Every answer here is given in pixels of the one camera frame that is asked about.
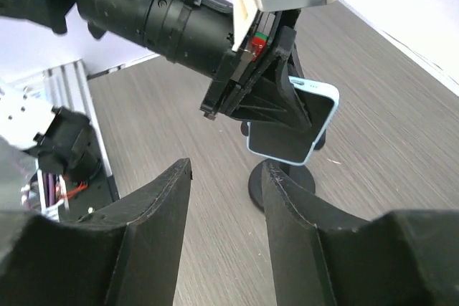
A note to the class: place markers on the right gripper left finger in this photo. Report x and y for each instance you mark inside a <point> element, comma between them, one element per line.
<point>127,253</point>

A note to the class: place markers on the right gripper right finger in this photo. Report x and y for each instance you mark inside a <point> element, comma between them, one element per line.
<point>321,255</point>

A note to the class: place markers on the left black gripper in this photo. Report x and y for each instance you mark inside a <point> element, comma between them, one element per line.
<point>252,84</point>

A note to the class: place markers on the blue-cased smartphone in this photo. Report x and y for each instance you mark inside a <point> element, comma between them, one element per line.
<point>293,146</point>

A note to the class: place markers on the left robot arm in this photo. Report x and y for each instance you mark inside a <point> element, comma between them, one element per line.
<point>192,33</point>

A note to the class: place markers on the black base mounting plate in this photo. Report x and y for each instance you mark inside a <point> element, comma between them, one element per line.
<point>73,178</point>

